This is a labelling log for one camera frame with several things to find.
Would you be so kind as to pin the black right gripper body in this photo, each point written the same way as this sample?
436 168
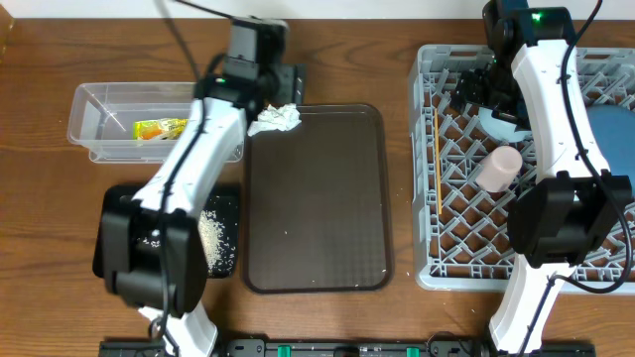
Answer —
494 89

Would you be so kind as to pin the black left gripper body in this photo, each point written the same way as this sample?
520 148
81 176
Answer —
285 83

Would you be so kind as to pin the white tissue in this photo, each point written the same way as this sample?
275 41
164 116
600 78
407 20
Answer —
284 118

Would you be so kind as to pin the light blue bowl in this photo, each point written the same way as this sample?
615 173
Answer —
500 130

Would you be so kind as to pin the wooden chopstick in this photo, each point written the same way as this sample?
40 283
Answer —
438 164

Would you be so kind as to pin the pink cup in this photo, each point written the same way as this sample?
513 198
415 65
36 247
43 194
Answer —
499 169

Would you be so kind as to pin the dark blue plate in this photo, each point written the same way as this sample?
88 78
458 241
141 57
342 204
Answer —
613 129

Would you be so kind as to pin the yellow snack wrapper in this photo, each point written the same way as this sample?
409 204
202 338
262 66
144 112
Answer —
159 129

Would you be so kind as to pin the pile of white rice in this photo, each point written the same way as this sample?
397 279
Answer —
218 232

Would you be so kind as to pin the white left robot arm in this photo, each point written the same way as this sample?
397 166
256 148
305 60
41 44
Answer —
166 287

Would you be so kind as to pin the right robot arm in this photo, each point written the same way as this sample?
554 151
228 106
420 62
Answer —
533 83

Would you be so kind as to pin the grey dishwasher rack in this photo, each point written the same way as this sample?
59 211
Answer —
467 248

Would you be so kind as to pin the brown serving tray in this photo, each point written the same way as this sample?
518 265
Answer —
318 205

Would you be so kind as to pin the black plastic tray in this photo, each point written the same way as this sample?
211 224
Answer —
225 198

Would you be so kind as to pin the clear plastic bin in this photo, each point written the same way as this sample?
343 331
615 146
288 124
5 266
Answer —
103 115

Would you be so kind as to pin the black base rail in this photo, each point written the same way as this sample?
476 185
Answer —
260 348

